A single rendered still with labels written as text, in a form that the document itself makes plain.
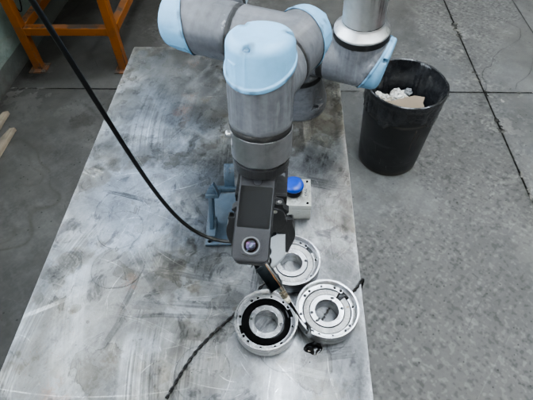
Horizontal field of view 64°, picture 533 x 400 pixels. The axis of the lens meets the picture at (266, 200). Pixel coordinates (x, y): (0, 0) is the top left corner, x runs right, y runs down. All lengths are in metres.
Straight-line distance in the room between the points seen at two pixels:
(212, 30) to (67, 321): 0.55
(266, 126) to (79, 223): 0.58
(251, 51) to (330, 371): 0.51
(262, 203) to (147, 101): 0.72
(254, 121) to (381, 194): 1.57
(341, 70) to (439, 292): 1.08
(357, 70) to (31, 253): 1.54
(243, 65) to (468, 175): 1.85
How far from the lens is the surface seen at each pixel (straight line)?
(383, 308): 1.71
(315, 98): 1.09
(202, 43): 0.59
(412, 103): 1.94
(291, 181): 0.84
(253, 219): 0.52
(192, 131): 1.08
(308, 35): 0.54
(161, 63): 1.32
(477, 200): 2.13
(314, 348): 0.75
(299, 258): 0.80
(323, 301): 0.77
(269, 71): 0.44
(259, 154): 0.50
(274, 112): 0.47
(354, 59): 0.94
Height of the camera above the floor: 1.51
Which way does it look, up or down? 51 degrees down
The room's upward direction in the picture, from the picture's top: 2 degrees counter-clockwise
